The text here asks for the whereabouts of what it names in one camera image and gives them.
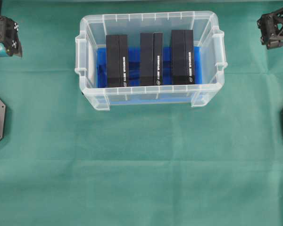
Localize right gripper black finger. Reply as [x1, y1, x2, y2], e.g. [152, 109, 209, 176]
[257, 8, 283, 49]

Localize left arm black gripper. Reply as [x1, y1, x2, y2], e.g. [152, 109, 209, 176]
[0, 16, 23, 57]

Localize black camera box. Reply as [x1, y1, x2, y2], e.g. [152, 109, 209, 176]
[140, 32, 163, 86]
[106, 35, 129, 88]
[171, 30, 195, 85]

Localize blue liner sheet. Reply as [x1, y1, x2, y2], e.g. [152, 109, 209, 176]
[95, 46, 203, 104]

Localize clear plastic storage bin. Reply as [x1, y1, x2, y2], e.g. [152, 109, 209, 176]
[75, 11, 227, 111]

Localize green table cloth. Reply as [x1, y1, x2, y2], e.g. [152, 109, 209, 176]
[0, 0, 283, 226]

